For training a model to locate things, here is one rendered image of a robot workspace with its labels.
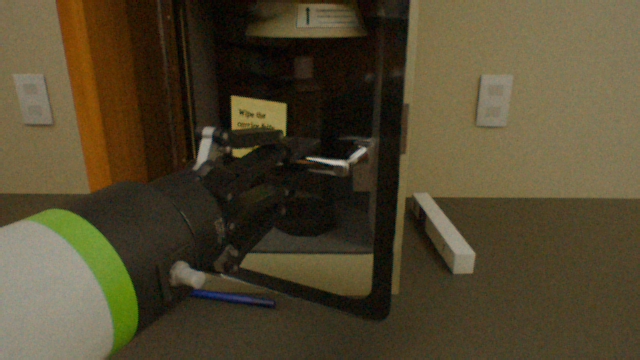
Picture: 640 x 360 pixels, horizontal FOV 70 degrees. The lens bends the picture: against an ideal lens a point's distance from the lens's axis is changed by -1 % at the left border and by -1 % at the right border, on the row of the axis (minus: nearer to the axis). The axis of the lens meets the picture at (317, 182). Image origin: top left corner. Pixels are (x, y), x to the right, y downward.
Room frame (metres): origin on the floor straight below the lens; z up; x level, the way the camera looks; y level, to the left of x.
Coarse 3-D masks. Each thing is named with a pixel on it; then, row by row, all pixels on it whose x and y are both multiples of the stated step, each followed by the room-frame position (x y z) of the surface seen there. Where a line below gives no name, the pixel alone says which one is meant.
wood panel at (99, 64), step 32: (64, 0) 0.52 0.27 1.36; (96, 0) 0.55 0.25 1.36; (128, 0) 0.64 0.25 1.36; (64, 32) 0.52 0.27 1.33; (96, 32) 0.54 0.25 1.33; (128, 32) 0.63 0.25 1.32; (96, 64) 0.53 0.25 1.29; (128, 64) 0.61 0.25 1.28; (160, 64) 0.73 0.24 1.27; (96, 96) 0.52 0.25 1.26; (128, 96) 0.60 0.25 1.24; (160, 96) 0.72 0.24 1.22; (96, 128) 0.52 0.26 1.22; (128, 128) 0.59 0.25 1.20; (160, 128) 0.70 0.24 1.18; (96, 160) 0.52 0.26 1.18; (128, 160) 0.57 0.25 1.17; (160, 160) 0.68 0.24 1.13
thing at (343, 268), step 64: (192, 0) 0.57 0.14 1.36; (256, 0) 0.53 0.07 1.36; (320, 0) 0.50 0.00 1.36; (384, 0) 0.47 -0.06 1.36; (192, 64) 0.58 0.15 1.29; (256, 64) 0.54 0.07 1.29; (320, 64) 0.50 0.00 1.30; (384, 64) 0.47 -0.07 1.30; (192, 128) 0.58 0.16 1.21; (320, 128) 0.50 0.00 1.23; (384, 128) 0.47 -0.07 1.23; (320, 192) 0.50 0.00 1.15; (384, 192) 0.47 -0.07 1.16; (256, 256) 0.54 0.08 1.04; (320, 256) 0.50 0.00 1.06; (384, 256) 0.46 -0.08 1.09; (384, 320) 0.46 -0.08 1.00
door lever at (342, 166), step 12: (312, 156) 0.45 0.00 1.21; (324, 156) 0.45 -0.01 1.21; (348, 156) 0.48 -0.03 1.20; (360, 156) 0.47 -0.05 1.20; (300, 168) 0.46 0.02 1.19; (312, 168) 0.45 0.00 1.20; (324, 168) 0.44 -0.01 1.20; (336, 168) 0.43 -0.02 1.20; (348, 168) 0.44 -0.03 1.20; (360, 168) 0.48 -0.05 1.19
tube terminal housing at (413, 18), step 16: (416, 0) 0.60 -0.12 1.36; (416, 16) 0.60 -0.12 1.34; (416, 32) 0.60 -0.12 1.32; (400, 160) 0.60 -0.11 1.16; (400, 176) 0.60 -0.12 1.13; (400, 192) 0.60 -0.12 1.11; (400, 208) 0.60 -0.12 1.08; (400, 224) 0.60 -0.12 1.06; (400, 240) 0.60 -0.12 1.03; (400, 256) 0.60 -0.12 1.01; (208, 288) 0.61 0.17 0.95; (224, 288) 0.61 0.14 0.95; (240, 288) 0.61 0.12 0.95; (256, 288) 0.61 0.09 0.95
